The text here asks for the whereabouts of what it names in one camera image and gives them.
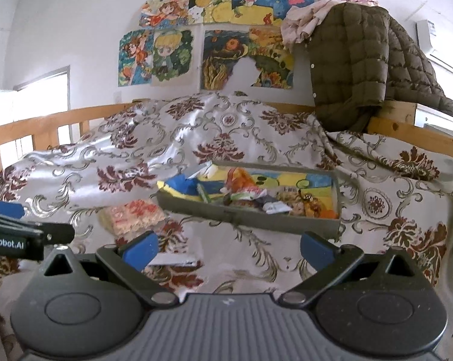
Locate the rice cracker square packet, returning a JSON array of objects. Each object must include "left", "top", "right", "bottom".
[{"left": 98, "top": 199, "right": 167, "bottom": 236}]

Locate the grey tray with painted liner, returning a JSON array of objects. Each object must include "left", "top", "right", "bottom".
[{"left": 157, "top": 161, "right": 341, "bottom": 239}]

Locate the orange haired chibi poster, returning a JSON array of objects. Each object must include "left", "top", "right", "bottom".
[{"left": 138, "top": 0, "right": 190, "bottom": 29}]

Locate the pink floral cloth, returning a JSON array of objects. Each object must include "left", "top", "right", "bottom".
[{"left": 280, "top": 0, "right": 378, "bottom": 51}]

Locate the yellow moon cartoon poster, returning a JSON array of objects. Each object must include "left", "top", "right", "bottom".
[{"left": 188, "top": 0, "right": 233, "bottom": 24}]

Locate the floral satin bedspread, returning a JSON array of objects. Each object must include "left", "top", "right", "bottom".
[{"left": 0, "top": 93, "right": 453, "bottom": 360}]

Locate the olive quilted down jacket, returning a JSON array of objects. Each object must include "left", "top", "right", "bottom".
[{"left": 307, "top": 3, "right": 453, "bottom": 132}]

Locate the small orange fruit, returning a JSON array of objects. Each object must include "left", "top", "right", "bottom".
[{"left": 319, "top": 209, "right": 339, "bottom": 219}]

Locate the green white stick packet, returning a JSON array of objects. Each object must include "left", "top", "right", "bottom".
[{"left": 196, "top": 184, "right": 212, "bottom": 203}]

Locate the blond boy poster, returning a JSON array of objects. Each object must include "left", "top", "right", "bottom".
[{"left": 152, "top": 29, "right": 194, "bottom": 87}]

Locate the nut bar clear packet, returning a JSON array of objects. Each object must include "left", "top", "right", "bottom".
[{"left": 276, "top": 190, "right": 306, "bottom": 216}]

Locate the white air conditioner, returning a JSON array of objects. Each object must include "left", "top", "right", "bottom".
[{"left": 416, "top": 20, "right": 439, "bottom": 55}]

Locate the orange snack clear bag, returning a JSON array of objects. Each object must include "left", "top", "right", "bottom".
[{"left": 221, "top": 167, "right": 268, "bottom": 205}]

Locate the gold brown candy wrapper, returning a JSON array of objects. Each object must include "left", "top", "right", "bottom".
[{"left": 300, "top": 192, "right": 325, "bottom": 218}]

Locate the wooden bed frame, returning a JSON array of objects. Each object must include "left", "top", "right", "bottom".
[{"left": 0, "top": 101, "right": 453, "bottom": 171}]

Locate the dark blue stick packet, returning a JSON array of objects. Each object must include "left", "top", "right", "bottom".
[{"left": 255, "top": 194, "right": 293, "bottom": 214}]

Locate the small white paper packet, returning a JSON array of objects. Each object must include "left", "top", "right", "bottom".
[{"left": 148, "top": 253, "right": 198, "bottom": 267}]

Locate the anime girl poster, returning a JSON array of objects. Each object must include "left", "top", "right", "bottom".
[{"left": 118, "top": 30, "right": 154, "bottom": 87}]

